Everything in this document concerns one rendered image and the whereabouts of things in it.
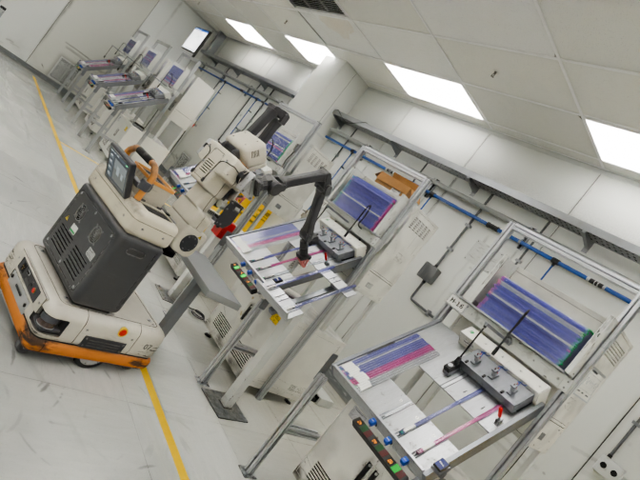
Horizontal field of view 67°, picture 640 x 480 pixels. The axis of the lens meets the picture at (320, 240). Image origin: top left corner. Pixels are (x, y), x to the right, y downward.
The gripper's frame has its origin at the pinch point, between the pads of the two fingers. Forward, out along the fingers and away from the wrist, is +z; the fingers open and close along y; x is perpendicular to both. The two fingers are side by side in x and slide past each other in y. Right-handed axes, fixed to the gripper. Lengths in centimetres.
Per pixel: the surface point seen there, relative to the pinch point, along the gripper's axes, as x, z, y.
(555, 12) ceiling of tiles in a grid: -138, -154, -41
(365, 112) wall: -246, -10, 276
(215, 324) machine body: 46, 65, 48
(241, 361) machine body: 45, 64, 1
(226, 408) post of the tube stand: 70, 61, -34
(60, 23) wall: 38, -62, 871
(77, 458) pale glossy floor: 146, -6, -88
